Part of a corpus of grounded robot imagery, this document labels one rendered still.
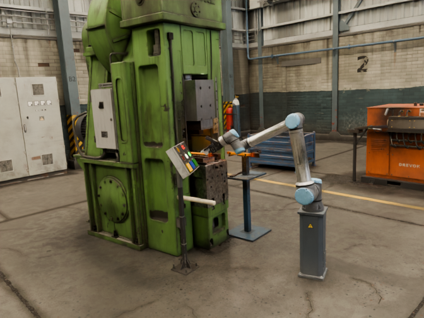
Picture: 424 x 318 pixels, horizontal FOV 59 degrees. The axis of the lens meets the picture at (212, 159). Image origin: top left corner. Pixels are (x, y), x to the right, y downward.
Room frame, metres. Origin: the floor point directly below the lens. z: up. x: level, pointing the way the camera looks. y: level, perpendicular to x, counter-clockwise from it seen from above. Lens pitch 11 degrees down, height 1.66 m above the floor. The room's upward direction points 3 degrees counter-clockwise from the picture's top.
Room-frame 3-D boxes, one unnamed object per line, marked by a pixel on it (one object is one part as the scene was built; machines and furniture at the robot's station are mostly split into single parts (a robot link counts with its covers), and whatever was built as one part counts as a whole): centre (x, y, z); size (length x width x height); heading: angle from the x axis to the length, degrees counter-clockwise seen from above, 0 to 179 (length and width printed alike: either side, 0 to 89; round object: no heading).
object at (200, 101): (3.95, 0.17, 1.56); 0.42 x 0.39 x 0.40; 53
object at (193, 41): (4.05, 0.29, 2.06); 0.44 x 0.41 x 0.47; 53
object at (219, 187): (3.97, 0.17, 0.69); 0.56 x 0.38 x 0.45; 53
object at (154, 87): (3.78, 0.49, 1.15); 0.44 x 0.26 x 2.30; 53
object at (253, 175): (4.10, -0.37, 0.69); 0.40 x 0.30 x 0.02; 140
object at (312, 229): (3.08, -0.85, 0.30); 0.22 x 0.22 x 0.60; 63
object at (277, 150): (7.64, -1.45, 0.36); 1.20 x 0.80 x 0.72; 49
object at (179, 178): (3.30, 0.31, 0.54); 0.04 x 0.04 x 1.08; 53
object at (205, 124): (3.92, 0.20, 1.32); 0.42 x 0.20 x 0.10; 53
